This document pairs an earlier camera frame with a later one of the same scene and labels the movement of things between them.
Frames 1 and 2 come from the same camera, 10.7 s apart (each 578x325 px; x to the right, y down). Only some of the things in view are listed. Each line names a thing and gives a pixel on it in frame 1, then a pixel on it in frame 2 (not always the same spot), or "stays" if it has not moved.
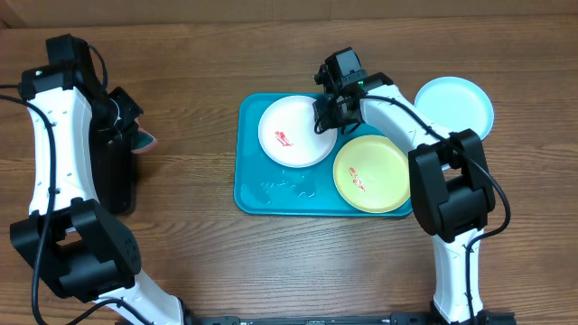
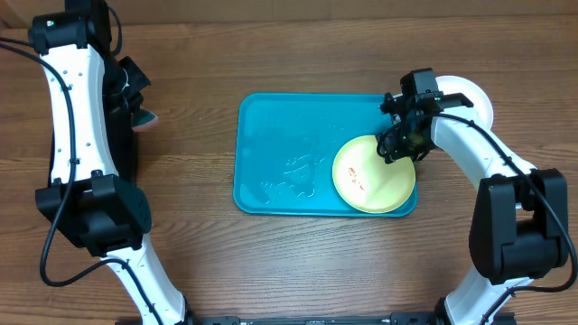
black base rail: (403, 319) stays
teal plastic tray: (265, 187) stays
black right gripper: (329, 112) -> (396, 149)
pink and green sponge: (142, 141) -> (143, 120)
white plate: (287, 133) -> (480, 112)
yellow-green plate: (371, 173) stays
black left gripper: (133, 111) -> (141, 80)
